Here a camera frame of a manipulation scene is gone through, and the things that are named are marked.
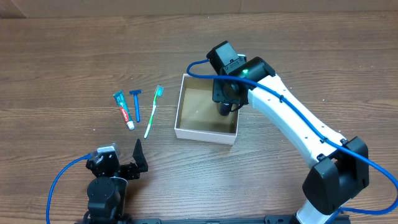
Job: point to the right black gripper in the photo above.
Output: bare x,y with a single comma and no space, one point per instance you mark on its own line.
224,107

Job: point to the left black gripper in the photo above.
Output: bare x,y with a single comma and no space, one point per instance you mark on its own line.
123,170

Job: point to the clear bottle with dark liquid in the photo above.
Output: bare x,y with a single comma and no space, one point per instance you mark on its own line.
224,108

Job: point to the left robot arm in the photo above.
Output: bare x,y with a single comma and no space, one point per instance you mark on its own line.
107,192

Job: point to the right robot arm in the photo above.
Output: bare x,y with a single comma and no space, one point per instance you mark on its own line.
339,168

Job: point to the white cardboard box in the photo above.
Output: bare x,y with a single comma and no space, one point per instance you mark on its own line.
198,117

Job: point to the Colgate toothpaste tube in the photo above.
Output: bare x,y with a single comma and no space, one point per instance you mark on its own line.
121,102

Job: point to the blue disposable razor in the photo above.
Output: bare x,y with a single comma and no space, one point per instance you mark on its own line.
135,94

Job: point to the green white toothbrush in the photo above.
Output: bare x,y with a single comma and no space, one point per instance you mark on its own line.
158,93

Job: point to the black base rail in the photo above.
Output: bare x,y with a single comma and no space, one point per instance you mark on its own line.
268,219

